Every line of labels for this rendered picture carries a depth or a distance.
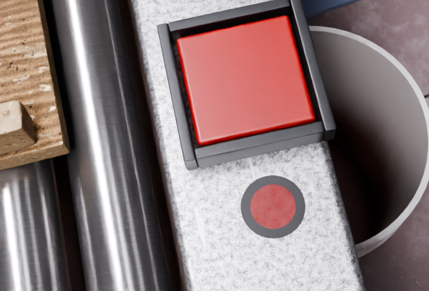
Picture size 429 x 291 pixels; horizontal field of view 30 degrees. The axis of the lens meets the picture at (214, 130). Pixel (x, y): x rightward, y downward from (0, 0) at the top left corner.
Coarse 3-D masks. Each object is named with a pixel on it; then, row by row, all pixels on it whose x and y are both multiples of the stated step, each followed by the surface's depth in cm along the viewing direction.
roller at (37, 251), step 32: (0, 192) 40; (32, 192) 40; (0, 224) 40; (32, 224) 40; (0, 256) 39; (32, 256) 39; (64, 256) 41; (0, 288) 39; (32, 288) 39; (64, 288) 40
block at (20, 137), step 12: (0, 108) 37; (12, 108) 37; (24, 108) 38; (0, 120) 37; (12, 120) 37; (24, 120) 37; (0, 132) 37; (12, 132) 37; (24, 132) 37; (0, 144) 38; (12, 144) 38; (24, 144) 39
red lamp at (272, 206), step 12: (264, 192) 40; (276, 192) 40; (288, 192) 40; (252, 204) 40; (264, 204) 40; (276, 204) 39; (288, 204) 39; (264, 216) 39; (276, 216) 39; (288, 216) 39
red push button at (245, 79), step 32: (224, 32) 41; (256, 32) 41; (288, 32) 41; (192, 64) 41; (224, 64) 41; (256, 64) 40; (288, 64) 40; (192, 96) 40; (224, 96) 40; (256, 96) 40; (288, 96) 40; (224, 128) 39; (256, 128) 39
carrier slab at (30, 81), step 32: (0, 0) 42; (32, 0) 42; (0, 32) 41; (32, 32) 41; (0, 64) 41; (32, 64) 41; (0, 96) 40; (32, 96) 40; (64, 128) 40; (0, 160) 39; (32, 160) 40
